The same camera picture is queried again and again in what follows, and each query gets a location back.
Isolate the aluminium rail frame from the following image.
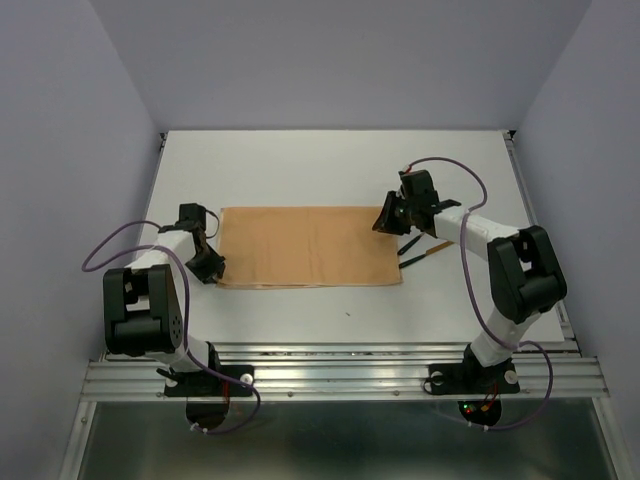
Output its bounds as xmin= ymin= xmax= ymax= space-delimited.
xmin=62 ymin=130 xmax=632 ymax=479

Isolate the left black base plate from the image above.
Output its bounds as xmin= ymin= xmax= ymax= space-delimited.
xmin=156 ymin=368 xmax=252 ymax=398

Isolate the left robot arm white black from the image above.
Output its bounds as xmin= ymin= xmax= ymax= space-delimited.
xmin=103 ymin=203 xmax=225 ymax=394

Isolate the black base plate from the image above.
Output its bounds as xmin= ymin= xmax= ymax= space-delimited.
xmin=422 ymin=361 xmax=520 ymax=397
xmin=156 ymin=368 xmax=252 ymax=398

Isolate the gold fork black handle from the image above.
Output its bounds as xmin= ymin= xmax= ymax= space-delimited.
xmin=397 ymin=234 xmax=423 ymax=256

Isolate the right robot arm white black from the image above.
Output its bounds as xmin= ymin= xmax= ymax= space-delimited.
xmin=372 ymin=170 xmax=567 ymax=390

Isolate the purple cable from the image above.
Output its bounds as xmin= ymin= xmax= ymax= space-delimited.
xmin=399 ymin=157 xmax=557 ymax=434
xmin=82 ymin=209 xmax=263 ymax=435

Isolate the peach cloth napkin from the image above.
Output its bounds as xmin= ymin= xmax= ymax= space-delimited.
xmin=218 ymin=206 xmax=402 ymax=290

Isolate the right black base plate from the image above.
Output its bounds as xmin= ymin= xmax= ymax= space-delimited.
xmin=422 ymin=361 xmax=520 ymax=397

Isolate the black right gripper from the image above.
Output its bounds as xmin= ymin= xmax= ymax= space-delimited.
xmin=370 ymin=190 xmax=417 ymax=235

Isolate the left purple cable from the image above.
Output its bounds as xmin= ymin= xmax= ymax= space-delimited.
xmin=82 ymin=209 xmax=263 ymax=435

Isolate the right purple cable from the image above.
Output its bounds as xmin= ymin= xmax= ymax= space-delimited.
xmin=399 ymin=157 xmax=557 ymax=434

